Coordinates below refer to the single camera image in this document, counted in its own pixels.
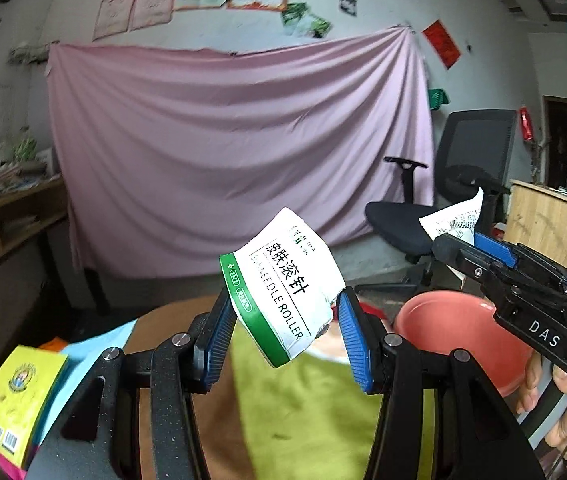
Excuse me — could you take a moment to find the group of wall certificates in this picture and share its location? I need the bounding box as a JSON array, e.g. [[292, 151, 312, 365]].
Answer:
[[92, 0, 324, 42]]

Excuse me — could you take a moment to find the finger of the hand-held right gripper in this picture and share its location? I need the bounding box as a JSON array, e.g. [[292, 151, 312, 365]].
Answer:
[[431, 234, 503, 292], [472, 231, 567, 287]]

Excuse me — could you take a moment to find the white green cardboard box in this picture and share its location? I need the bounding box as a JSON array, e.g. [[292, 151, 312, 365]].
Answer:
[[220, 206, 347, 368]]

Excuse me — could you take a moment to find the light blue paper sheet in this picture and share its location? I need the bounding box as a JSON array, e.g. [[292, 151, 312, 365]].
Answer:
[[28, 317, 139, 448]]

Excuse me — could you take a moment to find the yellow book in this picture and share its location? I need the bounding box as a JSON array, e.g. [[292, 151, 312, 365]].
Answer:
[[0, 345, 70, 471]]

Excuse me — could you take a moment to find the wooden shelf desk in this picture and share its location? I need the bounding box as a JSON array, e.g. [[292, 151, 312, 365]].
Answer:
[[0, 175, 112, 321]]

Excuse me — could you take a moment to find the pink book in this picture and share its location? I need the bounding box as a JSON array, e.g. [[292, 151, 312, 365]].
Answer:
[[0, 437, 30, 480]]

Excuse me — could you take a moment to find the stack of papers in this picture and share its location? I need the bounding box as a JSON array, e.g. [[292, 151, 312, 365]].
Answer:
[[0, 130, 62, 211]]

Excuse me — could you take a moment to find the black office chair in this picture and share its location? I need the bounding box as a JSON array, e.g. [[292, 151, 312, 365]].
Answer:
[[366, 109, 517, 291]]

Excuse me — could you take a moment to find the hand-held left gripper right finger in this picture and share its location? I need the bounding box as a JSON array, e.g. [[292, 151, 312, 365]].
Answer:
[[337, 286, 549, 480]]

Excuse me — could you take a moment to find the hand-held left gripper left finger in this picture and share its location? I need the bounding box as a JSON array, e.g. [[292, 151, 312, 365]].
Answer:
[[24, 284, 238, 480]]

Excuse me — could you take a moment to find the red paper wall decoration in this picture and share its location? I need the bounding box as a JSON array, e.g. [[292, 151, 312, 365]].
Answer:
[[422, 20, 461, 70]]

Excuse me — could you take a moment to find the pink plastic basin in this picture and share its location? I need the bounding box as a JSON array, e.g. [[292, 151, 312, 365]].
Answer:
[[393, 290, 537, 397]]

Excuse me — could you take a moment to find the light wooden cabinet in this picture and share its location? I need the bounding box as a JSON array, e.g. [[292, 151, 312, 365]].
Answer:
[[504, 179, 567, 273]]

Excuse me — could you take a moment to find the white printed paper receipt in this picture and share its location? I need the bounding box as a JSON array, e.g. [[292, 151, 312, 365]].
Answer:
[[418, 187, 485, 246]]

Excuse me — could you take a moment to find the pink hanging curtain cloth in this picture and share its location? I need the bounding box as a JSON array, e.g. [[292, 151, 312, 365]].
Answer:
[[46, 24, 437, 278]]

